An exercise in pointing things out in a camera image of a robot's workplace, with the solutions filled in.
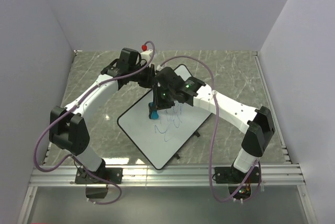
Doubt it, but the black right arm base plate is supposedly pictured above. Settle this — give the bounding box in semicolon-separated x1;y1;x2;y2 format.
212;166;261;184

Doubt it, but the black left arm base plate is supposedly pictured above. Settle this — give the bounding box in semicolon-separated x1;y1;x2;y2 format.
75;167;123;185

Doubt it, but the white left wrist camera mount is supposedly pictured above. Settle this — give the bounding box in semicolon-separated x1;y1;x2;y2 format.
140;44;153;62

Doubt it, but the white whiteboard black frame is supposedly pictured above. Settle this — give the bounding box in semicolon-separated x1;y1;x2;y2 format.
116;63;213;170

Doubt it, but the blue bone-shaped whiteboard eraser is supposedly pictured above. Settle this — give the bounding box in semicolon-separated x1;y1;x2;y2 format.
149;111;159;120

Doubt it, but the aluminium front rail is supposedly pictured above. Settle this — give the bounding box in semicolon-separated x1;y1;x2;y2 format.
28;164;305;187

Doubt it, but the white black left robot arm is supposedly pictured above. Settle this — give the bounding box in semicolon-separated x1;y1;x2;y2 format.
49;45;155;183

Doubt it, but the aluminium rail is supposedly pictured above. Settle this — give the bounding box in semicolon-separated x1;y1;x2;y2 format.
252;51;292;164
28;164;305;187

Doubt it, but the aluminium right side rail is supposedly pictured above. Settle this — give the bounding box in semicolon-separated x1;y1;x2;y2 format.
252;51;292;164

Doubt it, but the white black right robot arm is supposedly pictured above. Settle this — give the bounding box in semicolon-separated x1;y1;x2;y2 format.
149;67;275;182

